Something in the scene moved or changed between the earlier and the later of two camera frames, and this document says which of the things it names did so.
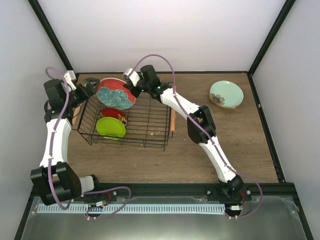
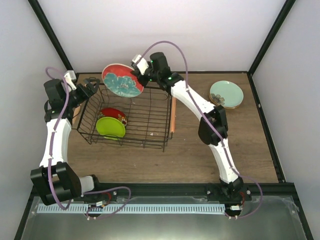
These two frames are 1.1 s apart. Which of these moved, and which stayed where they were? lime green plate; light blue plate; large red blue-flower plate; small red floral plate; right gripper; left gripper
Moved: large red blue-flower plate; right gripper
Stayed: lime green plate; left gripper; small red floral plate; light blue plate
